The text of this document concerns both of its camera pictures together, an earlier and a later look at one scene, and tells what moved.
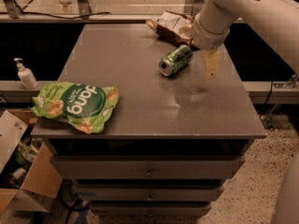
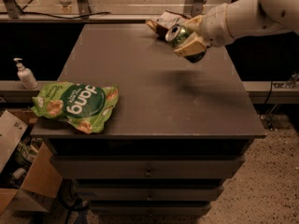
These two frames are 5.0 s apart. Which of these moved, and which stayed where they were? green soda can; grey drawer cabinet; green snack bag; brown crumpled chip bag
Moved: green soda can
Stayed: brown crumpled chip bag; grey drawer cabinet; green snack bag
